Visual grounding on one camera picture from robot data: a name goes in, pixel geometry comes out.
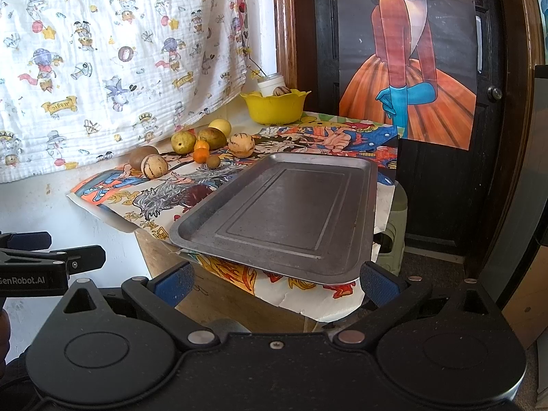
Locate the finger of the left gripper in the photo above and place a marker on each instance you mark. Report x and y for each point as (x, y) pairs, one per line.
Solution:
(79, 260)
(25, 241)

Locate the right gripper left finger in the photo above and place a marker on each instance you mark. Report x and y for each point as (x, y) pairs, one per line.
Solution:
(156, 300)

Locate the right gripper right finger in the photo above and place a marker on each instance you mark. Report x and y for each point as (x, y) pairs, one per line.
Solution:
(394, 297)

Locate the brown kiwi fruit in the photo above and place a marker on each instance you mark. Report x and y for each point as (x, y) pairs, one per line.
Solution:
(137, 155)

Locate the striped pale melon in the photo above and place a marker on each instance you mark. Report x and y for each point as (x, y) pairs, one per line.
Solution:
(154, 166)

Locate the small brown round fruit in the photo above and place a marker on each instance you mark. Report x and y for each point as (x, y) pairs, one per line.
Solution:
(213, 162)

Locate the green-yellow pear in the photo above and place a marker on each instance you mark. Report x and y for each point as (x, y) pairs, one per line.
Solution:
(183, 142)

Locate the small orange mandarin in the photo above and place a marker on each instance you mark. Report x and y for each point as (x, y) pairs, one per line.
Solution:
(201, 151)

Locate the brownish green pear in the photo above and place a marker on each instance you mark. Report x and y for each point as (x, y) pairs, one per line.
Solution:
(215, 138)

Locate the striped pepino melon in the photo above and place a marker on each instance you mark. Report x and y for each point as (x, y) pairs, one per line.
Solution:
(241, 145)

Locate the yellow lemon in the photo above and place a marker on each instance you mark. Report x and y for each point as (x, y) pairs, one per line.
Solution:
(222, 125)

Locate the person's left hand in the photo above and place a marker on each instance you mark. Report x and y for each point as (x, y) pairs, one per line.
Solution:
(5, 332)

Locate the green plastic stool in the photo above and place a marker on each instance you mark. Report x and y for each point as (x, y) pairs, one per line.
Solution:
(392, 239)

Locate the colourful anime poster mat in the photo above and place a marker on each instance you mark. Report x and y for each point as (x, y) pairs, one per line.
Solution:
(155, 205)

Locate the grey metal baking tray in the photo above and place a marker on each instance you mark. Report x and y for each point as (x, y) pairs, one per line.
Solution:
(307, 216)

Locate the white cartoon print cloth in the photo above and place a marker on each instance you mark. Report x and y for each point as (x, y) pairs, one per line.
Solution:
(88, 80)

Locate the yellow plastic bowl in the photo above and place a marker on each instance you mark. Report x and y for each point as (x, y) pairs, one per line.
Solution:
(275, 110)

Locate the white glass jar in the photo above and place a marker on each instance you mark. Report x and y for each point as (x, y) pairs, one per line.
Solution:
(268, 84)

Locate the painted lady poster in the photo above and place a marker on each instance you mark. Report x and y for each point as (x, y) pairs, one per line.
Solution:
(401, 83)

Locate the dry flower twig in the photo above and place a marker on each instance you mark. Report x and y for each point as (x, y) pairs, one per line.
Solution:
(256, 72)

